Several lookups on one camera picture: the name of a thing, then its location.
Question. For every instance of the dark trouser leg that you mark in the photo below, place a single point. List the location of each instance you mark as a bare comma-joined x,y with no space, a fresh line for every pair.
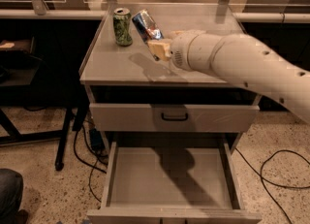
11,191

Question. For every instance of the open grey middle drawer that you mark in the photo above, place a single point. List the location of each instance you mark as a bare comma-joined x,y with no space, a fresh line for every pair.
171,185

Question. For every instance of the blue silver redbull can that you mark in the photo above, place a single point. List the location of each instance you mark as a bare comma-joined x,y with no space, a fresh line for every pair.
147,27

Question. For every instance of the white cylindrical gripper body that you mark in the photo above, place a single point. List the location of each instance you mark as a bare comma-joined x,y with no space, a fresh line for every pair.
180,50

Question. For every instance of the black table frame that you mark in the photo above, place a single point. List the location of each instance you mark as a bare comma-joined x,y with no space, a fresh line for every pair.
42,73

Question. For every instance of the black drawer handle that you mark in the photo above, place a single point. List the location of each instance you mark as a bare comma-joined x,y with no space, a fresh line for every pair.
177,118

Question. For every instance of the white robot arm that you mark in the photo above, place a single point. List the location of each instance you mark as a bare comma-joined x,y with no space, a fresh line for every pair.
242,61

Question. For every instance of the closed grey top drawer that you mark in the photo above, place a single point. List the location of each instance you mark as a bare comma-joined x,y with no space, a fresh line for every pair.
147,117

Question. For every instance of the green soda can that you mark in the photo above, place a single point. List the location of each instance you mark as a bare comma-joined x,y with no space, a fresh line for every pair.
121,26

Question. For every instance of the black power adapter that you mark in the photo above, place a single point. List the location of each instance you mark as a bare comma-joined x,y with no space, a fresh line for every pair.
96,140

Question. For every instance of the grey drawer cabinet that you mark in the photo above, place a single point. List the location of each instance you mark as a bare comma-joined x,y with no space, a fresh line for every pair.
129,75

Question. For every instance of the white horizontal rail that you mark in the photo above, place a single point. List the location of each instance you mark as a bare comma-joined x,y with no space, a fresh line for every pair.
65,14

